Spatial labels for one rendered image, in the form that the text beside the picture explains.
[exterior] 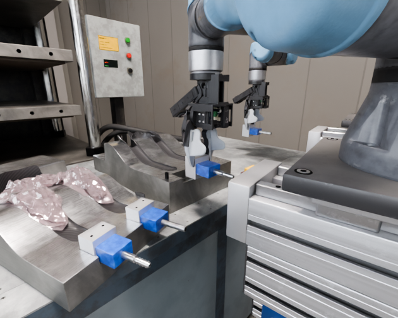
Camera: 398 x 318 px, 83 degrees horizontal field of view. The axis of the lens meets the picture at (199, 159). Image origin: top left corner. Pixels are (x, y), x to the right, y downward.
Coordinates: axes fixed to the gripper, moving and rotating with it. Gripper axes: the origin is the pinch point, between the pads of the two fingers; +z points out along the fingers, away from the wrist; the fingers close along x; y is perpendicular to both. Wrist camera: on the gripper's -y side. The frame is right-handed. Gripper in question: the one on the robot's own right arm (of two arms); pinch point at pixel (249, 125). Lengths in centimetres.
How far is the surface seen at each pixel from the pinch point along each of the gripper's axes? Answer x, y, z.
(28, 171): -82, -22, 5
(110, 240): -81, 18, 8
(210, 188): -45.4, 11.9, 12.6
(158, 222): -72, 19, 9
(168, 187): -61, 10, 7
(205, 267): -49, 13, 39
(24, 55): -65, -71, -30
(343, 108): 127, 18, -2
